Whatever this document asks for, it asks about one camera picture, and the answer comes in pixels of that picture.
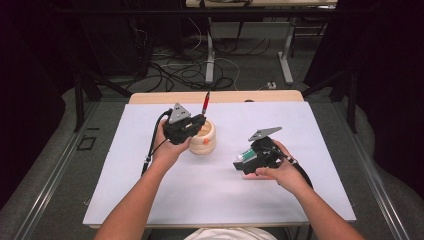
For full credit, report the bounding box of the dark curtain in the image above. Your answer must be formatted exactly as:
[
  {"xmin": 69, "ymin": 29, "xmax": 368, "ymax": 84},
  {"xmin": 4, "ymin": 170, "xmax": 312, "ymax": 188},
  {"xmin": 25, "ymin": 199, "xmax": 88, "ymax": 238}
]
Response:
[
  {"xmin": 0, "ymin": 0, "xmax": 79, "ymax": 209},
  {"xmin": 303, "ymin": 0, "xmax": 424, "ymax": 201}
]

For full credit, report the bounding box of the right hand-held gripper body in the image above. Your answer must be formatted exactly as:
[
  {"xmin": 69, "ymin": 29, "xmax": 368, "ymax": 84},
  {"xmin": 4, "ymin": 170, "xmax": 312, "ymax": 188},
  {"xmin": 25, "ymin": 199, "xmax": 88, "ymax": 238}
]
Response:
[{"xmin": 243, "ymin": 126, "xmax": 284, "ymax": 176}]

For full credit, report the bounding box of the black metal stand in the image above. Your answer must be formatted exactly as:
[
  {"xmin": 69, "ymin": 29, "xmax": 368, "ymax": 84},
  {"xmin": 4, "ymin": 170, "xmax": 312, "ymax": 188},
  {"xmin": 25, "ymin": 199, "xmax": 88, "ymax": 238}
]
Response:
[
  {"xmin": 301, "ymin": 68, "xmax": 360, "ymax": 135},
  {"xmin": 73, "ymin": 68, "xmax": 133, "ymax": 133}
]

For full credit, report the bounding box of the person's white shirt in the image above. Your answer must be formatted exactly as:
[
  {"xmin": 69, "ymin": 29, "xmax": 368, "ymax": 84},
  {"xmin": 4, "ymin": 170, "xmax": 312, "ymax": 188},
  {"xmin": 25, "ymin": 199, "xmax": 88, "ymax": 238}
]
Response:
[{"xmin": 184, "ymin": 227, "xmax": 278, "ymax": 240}]

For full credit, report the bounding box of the black crossbar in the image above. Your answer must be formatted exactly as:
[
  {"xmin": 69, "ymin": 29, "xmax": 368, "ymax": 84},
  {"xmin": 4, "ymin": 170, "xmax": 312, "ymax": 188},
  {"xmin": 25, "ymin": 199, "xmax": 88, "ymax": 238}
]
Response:
[{"xmin": 54, "ymin": 8, "xmax": 338, "ymax": 18}]

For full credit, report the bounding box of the green and white glue stick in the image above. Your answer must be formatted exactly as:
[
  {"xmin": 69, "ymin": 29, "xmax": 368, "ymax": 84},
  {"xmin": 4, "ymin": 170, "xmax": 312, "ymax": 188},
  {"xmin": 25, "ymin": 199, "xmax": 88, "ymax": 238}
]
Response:
[{"xmin": 236, "ymin": 148, "xmax": 258, "ymax": 162}]

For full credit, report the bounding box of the hand-held gripper cable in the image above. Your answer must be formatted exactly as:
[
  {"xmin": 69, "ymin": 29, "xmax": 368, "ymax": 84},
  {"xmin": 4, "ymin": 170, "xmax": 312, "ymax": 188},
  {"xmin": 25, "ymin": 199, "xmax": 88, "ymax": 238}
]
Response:
[
  {"xmin": 270, "ymin": 146, "xmax": 314, "ymax": 190},
  {"xmin": 141, "ymin": 109, "xmax": 174, "ymax": 177}
]

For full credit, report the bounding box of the aluminium floor rail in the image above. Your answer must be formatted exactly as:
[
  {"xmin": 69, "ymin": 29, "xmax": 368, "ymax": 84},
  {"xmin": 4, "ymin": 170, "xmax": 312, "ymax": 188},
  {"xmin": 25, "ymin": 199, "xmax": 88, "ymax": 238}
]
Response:
[
  {"xmin": 333, "ymin": 101, "xmax": 412, "ymax": 240},
  {"xmin": 13, "ymin": 101, "xmax": 101, "ymax": 240}
]

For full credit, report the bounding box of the person's left hand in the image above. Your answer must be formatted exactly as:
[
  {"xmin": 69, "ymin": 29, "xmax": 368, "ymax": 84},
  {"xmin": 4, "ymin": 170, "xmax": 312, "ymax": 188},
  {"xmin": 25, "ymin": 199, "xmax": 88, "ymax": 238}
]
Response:
[{"xmin": 152, "ymin": 119, "xmax": 193, "ymax": 171}]

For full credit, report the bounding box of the white floor cable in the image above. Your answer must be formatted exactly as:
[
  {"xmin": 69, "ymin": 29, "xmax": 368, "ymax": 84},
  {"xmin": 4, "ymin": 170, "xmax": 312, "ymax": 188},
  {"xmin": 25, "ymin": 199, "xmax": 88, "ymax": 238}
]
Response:
[{"xmin": 188, "ymin": 16, "xmax": 242, "ymax": 92}]

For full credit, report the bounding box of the left hand-held gripper cable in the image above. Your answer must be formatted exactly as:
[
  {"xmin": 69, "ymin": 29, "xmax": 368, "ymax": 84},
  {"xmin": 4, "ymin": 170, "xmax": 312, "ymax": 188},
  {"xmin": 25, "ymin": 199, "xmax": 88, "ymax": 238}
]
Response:
[{"xmin": 141, "ymin": 109, "xmax": 174, "ymax": 177}]

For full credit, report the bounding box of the person's right hand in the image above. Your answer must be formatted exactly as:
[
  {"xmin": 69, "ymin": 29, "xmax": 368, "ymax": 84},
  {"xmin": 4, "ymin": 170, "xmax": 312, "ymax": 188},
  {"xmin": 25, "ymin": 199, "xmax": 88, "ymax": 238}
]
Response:
[{"xmin": 254, "ymin": 139, "xmax": 311, "ymax": 196}]

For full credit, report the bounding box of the right hand-held gripper cable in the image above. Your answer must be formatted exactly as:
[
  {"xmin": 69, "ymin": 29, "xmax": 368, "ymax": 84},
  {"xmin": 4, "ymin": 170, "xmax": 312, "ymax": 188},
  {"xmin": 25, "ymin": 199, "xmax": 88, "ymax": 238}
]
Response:
[{"xmin": 270, "ymin": 146, "xmax": 314, "ymax": 190}]

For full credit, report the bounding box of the red pen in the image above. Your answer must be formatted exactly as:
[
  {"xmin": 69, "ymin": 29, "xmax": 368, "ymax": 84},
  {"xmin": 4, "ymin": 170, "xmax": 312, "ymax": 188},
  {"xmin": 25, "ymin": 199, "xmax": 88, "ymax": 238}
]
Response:
[{"xmin": 200, "ymin": 91, "xmax": 211, "ymax": 118}]

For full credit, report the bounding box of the tangle of black floor cables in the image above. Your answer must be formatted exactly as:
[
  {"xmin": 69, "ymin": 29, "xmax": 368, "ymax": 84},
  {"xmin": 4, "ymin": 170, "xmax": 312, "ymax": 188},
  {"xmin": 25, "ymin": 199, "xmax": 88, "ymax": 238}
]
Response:
[{"xmin": 126, "ymin": 16, "xmax": 272, "ymax": 93}]

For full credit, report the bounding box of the cream ribbed pen holder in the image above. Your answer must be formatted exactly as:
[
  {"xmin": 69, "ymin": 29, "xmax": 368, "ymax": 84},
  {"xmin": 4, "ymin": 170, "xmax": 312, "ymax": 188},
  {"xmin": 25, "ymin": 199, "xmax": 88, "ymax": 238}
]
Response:
[{"xmin": 188, "ymin": 119, "xmax": 217, "ymax": 156}]

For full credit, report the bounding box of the white table mat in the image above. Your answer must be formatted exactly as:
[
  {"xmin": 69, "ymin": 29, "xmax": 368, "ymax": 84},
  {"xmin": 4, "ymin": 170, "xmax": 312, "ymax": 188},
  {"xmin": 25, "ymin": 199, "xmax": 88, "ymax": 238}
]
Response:
[{"xmin": 83, "ymin": 101, "xmax": 357, "ymax": 225}]

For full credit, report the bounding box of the white-legged desk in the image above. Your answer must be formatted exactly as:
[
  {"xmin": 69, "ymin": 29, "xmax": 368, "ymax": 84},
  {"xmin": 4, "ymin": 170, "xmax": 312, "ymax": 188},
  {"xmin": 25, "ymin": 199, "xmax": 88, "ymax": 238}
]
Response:
[{"xmin": 184, "ymin": 0, "xmax": 338, "ymax": 86}]

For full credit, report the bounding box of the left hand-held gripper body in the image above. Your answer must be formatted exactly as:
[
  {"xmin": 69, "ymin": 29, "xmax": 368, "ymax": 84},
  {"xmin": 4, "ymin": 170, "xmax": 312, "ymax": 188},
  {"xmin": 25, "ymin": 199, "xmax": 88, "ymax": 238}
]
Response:
[{"xmin": 163, "ymin": 103, "xmax": 196, "ymax": 145}]

